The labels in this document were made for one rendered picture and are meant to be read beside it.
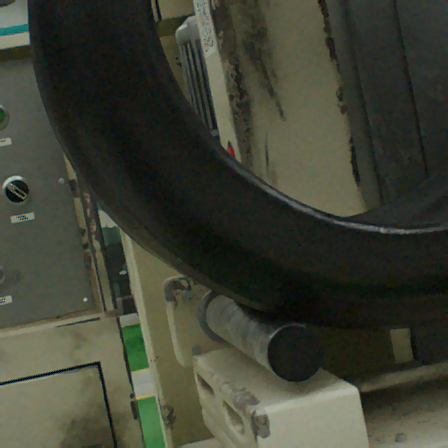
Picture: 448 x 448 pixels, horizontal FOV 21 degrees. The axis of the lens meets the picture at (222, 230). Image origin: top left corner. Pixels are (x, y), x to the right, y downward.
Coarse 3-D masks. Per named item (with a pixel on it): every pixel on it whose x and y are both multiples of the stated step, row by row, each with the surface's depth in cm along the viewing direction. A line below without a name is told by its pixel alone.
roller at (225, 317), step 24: (216, 312) 120; (240, 312) 110; (264, 312) 105; (240, 336) 105; (264, 336) 96; (288, 336) 93; (312, 336) 94; (264, 360) 95; (288, 360) 93; (312, 360) 94
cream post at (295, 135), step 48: (240, 0) 130; (288, 0) 130; (240, 48) 130; (288, 48) 131; (240, 96) 130; (288, 96) 131; (336, 96) 132; (240, 144) 130; (288, 144) 131; (336, 144) 132; (288, 192) 131; (336, 192) 132; (336, 336) 132; (384, 336) 133
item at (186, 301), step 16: (176, 288) 127; (192, 288) 127; (208, 288) 127; (176, 304) 127; (192, 304) 127; (176, 320) 127; (192, 320) 127; (176, 336) 127; (192, 336) 127; (208, 336) 127; (320, 336) 129; (176, 352) 127; (192, 352) 127
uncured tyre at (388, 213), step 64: (64, 0) 91; (128, 0) 90; (64, 64) 92; (128, 64) 90; (64, 128) 95; (128, 128) 90; (192, 128) 90; (128, 192) 93; (192, 192) 91; (256, 192) 91; (192, 256) 94; (256, 256) 93; (320, 256) 93; (384, 256) 93; (320, 320) 98; (384, 320) 97
